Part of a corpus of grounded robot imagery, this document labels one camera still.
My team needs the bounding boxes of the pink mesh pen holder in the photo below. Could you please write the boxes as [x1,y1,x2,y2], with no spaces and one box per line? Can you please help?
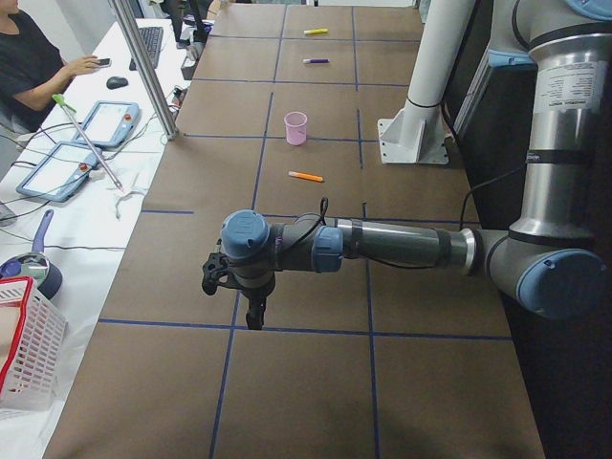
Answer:
[284,111,308,146]

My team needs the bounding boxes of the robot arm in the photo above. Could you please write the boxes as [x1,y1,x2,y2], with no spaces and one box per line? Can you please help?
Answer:
[202,1,611,330]

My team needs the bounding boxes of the orange highlighter pen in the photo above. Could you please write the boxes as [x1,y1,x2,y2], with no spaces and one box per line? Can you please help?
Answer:
[288,170,324,183]

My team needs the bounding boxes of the black keyboard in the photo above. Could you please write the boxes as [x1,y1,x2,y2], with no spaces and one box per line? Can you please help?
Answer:
[139,27,164,69]

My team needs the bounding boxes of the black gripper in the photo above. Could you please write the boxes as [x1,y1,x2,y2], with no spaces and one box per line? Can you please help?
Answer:
[231,274,275,331]

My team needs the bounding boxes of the red white plastic basket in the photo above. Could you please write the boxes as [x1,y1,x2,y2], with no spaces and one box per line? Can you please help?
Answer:
[1,276,67,417]

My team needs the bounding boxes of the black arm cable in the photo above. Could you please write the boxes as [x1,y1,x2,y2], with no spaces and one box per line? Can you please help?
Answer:
[272,196,331,269]

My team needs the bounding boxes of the blue teach pendant far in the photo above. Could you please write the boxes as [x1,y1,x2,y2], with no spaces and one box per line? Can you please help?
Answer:
[80,100,141,148]

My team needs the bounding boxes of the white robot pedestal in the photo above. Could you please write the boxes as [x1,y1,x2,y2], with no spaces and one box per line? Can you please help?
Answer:
[378,0,475,165]

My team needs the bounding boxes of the blue saucepan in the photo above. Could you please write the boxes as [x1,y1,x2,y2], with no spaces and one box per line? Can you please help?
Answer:
[1,209,63,299]

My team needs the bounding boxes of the person in black shirt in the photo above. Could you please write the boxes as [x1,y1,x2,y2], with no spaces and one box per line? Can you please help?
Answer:
[1,1,100,132]

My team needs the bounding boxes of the blue teach pendant near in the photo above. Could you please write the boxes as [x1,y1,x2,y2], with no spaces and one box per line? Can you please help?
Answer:
[15,142,98,203]

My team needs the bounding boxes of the black computer mouse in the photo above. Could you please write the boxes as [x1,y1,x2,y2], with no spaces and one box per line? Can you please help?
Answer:
[106,76,129,90]

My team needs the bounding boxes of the aluminium frame post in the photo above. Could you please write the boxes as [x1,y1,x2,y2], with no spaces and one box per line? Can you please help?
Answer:
[109,0,179,142]

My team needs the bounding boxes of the grabber stick green handle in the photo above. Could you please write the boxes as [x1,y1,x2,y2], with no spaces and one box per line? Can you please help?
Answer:
[52,93,125,193]

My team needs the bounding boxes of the blue teach pendant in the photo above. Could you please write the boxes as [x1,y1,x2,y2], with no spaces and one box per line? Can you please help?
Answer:
[80,100,141,148]
[15,142,98,203]

